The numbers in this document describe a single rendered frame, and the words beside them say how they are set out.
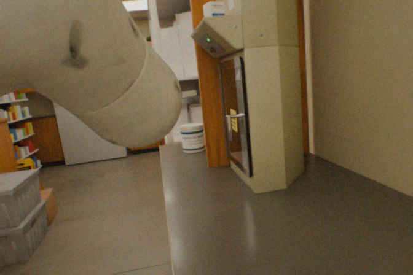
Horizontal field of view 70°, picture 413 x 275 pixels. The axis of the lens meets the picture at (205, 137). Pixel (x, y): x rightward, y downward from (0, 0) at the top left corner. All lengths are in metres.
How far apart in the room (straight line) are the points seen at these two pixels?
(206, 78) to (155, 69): 1.01
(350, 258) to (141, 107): 0.57
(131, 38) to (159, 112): 0.08
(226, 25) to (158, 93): 0.67
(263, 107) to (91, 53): 0.78
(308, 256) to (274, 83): 0.52
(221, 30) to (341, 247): 0.65
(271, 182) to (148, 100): 0.79
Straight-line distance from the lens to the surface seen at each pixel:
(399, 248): 0.78
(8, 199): 2.83
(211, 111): 1.30
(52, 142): 6.30
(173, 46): 2.31
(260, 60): 0.96
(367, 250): 0.76
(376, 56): 1.13
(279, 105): 0.99
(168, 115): 0.30
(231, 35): 0.94
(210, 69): 1.30
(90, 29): 0.22
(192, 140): 1.62
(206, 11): 1.05
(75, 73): 0.24
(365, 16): 1.18
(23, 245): 2.97
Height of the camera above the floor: 1.33
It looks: 11 degrees down
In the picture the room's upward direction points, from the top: 6 degrees counter-clockwise
